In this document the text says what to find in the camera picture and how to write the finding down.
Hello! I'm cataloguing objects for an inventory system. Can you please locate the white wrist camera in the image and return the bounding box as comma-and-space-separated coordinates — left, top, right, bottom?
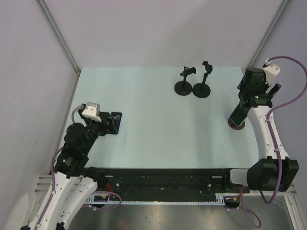
82, 102, 101, 122
262, 59, 281, 86

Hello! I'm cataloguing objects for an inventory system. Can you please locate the right aluminium frame post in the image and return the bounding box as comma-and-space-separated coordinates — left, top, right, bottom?
246, 0, 292, 68

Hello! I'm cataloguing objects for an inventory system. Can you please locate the brown round stand base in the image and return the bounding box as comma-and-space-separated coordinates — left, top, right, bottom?
227, 118, 246, 130

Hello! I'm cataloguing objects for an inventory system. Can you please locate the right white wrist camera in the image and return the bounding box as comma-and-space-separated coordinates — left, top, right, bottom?
262, 59, 281, 86

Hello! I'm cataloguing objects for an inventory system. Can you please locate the black-screen blue-edged phone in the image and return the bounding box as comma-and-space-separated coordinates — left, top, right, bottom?
229, 104, 250, 127

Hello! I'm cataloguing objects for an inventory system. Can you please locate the aluminium frame post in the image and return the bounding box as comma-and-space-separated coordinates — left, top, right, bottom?
246, 0, 292, 68
35, 0, 81, 75

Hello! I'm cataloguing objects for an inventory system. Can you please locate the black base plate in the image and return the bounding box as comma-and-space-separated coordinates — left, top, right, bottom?
103, 168, 241, 200

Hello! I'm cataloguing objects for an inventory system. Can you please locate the grey slotted cable duct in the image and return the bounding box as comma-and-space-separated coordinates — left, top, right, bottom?
84, 194, 240, 207

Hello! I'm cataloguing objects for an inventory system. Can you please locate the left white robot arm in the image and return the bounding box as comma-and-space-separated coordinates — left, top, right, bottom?
21, 109, 122, 230

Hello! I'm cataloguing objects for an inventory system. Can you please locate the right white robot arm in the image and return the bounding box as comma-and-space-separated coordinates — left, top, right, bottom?
238, 64, 299, 192

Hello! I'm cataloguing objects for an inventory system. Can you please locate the left aluminium frame post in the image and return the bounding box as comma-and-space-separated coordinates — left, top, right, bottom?
35, 0, 81, 75

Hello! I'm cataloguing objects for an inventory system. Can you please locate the black phone stand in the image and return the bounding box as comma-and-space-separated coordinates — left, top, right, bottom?
192, 61, 213, 98
174, 67, 196, 96

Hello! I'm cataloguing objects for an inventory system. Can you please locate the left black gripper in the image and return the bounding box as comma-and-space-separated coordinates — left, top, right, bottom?
79, 110, 119, 153

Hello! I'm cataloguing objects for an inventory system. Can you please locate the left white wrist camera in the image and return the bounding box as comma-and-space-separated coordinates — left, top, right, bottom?
82, 102, 101, 122

